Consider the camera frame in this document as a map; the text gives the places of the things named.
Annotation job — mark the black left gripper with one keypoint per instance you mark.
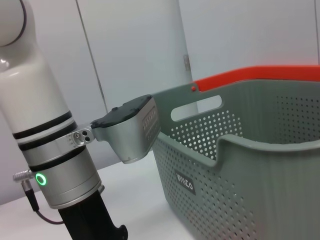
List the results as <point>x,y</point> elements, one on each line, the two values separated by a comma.
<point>90,220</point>

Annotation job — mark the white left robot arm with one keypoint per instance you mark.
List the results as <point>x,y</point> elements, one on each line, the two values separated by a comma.
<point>37,100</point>

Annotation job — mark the grey perforated storage bin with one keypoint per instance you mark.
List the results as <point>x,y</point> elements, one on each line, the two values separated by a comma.
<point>237,187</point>

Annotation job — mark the orange bin clip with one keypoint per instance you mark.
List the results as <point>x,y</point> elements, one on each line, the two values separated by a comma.
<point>250,72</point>

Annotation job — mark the left gripper metal connector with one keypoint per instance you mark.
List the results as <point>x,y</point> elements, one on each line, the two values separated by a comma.
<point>101,188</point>

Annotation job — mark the grey door hinge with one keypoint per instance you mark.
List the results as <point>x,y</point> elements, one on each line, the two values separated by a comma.
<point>187,62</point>

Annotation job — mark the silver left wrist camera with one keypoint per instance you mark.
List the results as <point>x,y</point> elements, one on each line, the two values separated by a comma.
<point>130,135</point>

